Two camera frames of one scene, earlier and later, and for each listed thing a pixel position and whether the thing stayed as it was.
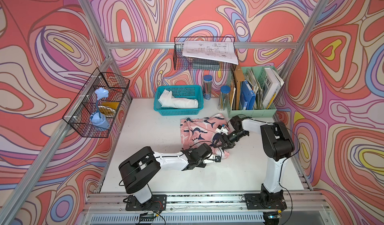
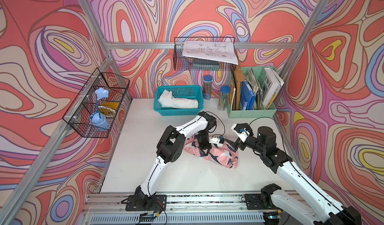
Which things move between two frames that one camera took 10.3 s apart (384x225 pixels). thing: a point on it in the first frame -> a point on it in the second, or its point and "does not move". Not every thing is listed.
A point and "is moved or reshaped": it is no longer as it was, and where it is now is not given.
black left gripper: [202, 165] -> [203, 147]
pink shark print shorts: [196, 131] is moved or reshaped
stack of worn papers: [249, 76] does not move
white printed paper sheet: [218, 51] does not move
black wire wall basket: [188, 63] does not move
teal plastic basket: [194, 92] does not move
